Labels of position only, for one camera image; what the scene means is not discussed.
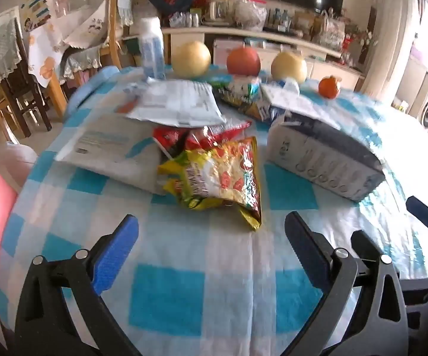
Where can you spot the white cardboard box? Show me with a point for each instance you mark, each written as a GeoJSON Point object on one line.
{"type": "Point", "coordinates": [321, 155]}

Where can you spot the mesh food cover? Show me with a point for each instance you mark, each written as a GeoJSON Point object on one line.
{"type": "Point", "coordinates": [76, 7]}

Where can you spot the large yellow pear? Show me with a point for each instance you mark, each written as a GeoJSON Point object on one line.
{"type": "Point", "coordinates": [191, 59]}

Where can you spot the yellow snack packet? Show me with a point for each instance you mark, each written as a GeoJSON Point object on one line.
{"type": "Point", "coordinates": [217, 178]}

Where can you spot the blue checkered tablecloth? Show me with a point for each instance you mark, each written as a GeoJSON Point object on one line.
{"type": "Point", "coordinates": [206, 304]}

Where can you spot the white bottle blue label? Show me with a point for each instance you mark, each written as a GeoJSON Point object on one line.
{"type": "Point", "coordinates": [152, 52]}

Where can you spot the grey wet wipes packet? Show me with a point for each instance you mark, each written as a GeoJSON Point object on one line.
{"type": "Point", "coordinates": [102, 148]}

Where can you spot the cream fabric cover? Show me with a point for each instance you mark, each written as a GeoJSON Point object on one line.
{"type": "Point", "coordinates": [388, 44]}

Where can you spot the light wooden chair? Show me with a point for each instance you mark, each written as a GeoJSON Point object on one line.
{"type": "Point", "coordinates": [114, 33]}

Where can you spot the dark wooden chair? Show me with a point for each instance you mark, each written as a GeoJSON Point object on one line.
{"type": "Point", "coordinates": [21, 92]}

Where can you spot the orange printed table cloth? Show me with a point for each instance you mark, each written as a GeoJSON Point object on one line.
{"type": "Point", "coordinates": [41, 55]}

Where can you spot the pink storage box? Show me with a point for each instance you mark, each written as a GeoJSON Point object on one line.
{"type": "Point", "coordinates": [227, 50]}

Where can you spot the white printed paper packet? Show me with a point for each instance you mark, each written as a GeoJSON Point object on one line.
{"type": "Point", "coordinates": [177, 100]}

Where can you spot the red snack packet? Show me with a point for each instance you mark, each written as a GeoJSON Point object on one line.
{"type": "Point", "coordinates": [199, 137]}

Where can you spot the clear plastic bag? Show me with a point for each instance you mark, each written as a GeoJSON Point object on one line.
{"type": "Point", "coordinates": [249, 13]}

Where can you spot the orange tangerine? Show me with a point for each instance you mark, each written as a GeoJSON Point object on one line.
{"type": "Point", "coordinates": [329, 87]}

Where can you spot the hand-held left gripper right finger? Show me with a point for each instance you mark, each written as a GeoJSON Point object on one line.
{"type": "Point", "coordinates": [306, 244]}

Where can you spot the grey lace tablecloth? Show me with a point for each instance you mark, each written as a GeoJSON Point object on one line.
{"type": "Point", "coordinates": [82, 61]}

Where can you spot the small yellow pear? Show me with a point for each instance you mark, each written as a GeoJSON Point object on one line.
{"type": "Point", "coordinates": [288, 66]}

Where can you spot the colourful snack packet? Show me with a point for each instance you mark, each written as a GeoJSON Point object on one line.
{"type": "Point", "coordinates": [243, 98]}

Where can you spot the white paper wrapper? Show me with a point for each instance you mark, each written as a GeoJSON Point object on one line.
{"type": "Point", "coordinates": [295, 104]}

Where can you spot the white television cabinet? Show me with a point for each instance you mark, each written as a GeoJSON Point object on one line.
{"type": "Point", "coordinates": [184, 37]}

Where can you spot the blue cushion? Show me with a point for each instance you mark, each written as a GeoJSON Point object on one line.
{"type": "Point", "coordinates": [91, 85]}

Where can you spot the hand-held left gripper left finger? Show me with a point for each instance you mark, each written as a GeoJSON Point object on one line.
{"type": "Point", "coordinates": [115, 252]}

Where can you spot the red apple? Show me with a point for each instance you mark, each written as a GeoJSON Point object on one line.
{"type": "Point", "coordinates": [243, 61]}

